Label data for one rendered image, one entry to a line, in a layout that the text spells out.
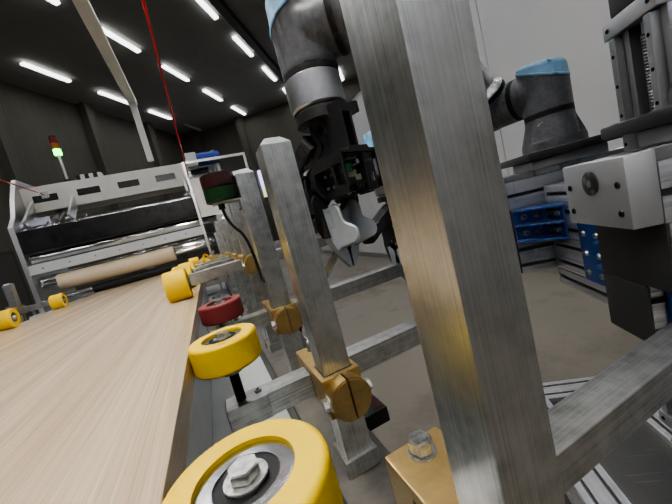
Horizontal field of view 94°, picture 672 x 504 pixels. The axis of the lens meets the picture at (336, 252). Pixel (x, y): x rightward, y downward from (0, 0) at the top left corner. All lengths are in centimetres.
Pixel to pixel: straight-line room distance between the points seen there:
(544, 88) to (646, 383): 82
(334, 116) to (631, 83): 68
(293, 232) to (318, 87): 18
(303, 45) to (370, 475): 52
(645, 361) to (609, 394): 6
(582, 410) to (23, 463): 41
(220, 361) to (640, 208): 52
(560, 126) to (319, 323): 84
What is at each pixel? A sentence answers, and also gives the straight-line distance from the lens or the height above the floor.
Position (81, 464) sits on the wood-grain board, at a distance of 29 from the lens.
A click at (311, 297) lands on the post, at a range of 36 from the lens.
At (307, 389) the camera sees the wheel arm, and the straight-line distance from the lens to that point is 44.
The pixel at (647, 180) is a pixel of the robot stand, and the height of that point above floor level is 96.
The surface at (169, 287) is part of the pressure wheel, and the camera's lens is 87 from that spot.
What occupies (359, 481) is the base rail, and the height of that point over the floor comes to 70.
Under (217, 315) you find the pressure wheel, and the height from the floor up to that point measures 89.
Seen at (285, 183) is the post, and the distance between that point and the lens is 36.
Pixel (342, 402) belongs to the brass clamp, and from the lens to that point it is 38.
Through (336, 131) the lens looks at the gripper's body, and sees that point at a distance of 41.
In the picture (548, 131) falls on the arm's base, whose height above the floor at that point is 108.
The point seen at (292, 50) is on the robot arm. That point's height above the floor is 122.
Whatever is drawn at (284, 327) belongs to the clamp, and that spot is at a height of 84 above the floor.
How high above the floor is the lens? 101
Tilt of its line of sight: 7 degrees down
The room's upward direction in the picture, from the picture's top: 15 degrees counter-clockwise
